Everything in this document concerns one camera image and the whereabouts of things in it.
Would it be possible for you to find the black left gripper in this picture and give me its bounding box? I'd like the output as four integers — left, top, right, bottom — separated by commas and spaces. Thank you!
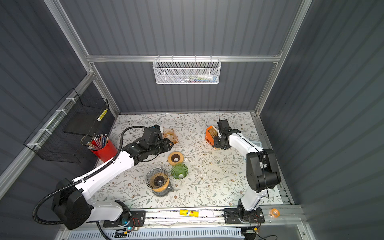
148, 137, 174, 157

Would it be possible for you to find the orange coffee filter pack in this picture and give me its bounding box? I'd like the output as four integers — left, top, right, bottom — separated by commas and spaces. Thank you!
205, 126, 218, 147

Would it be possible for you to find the grey glass dripper cone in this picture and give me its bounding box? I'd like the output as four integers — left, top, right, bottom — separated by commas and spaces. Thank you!
146, 167, 169, 189

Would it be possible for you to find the wooden dripper ring base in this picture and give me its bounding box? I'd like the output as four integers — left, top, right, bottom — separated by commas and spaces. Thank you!
152, 181, 170, 193

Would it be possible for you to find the clear grey glass carafe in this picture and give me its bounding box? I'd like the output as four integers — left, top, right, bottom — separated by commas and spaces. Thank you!
152, 180, 175, 197

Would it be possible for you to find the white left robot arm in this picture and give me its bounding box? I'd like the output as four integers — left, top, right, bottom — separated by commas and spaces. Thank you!
52, 125, 174, 230

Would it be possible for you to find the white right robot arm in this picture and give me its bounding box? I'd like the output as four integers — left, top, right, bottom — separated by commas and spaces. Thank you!
214, 120, 281, 224

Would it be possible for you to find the green glass dripper cone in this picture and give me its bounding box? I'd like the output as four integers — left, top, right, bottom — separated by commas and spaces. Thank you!
171, 163, 189, 180

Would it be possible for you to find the amber glass carafe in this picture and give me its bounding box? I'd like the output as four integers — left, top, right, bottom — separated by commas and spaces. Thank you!
163, 128, 179, 144

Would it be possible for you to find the light blue calculator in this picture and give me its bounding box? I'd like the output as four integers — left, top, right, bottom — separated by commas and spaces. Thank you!
251, 140, 263, 149

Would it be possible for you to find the red pencil cup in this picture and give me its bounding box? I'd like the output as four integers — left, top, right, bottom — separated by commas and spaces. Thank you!
87, 135, 118, 163

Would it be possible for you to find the yellow marker in basket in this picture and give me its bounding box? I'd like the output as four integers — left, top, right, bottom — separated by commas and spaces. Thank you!
97, 108, 109, 122

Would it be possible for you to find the orange tape roll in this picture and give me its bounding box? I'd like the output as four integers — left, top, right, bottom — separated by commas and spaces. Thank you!
269, 208, 280, 218

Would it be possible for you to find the white mesh wall basket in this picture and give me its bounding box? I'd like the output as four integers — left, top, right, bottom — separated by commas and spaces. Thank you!
153, 59, 222, 85

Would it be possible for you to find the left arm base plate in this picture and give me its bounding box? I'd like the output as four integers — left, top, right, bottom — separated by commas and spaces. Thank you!
103, 211, 147, 228

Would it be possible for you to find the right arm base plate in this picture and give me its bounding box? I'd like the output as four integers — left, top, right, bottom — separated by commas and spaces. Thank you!
222, 208, 265, 225

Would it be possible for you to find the black corrugated cable conduit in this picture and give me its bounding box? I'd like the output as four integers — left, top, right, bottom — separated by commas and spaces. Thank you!
32, 125, 149, 226

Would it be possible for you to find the black wire wall basket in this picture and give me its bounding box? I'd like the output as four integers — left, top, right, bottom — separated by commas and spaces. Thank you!
24, 92, 109, 164

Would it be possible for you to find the white slotted cable duct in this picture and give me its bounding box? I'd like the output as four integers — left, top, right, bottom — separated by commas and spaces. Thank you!
67, 227, 245, 240

